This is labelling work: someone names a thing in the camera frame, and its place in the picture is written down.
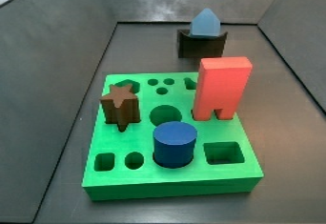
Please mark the black curved fixture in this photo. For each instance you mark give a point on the black curved fixture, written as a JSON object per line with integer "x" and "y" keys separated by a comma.
{"x": 199, "y": 47}

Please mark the brown star block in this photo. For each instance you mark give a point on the brown star block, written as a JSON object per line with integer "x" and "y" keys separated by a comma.
{"x": 120, "y": 106}

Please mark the blue cylinder block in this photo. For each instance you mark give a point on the blue cylinder block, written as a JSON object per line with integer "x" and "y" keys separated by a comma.
{"x": 174, "y": 144}

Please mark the green shape sorter base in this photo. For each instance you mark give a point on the green shape sorter base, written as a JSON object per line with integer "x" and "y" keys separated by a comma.
{"x": 120, "y": 170}

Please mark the red two-legged block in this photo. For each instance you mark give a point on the red two-legged block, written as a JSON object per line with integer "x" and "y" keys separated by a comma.
{"x": 222, "y": 81}

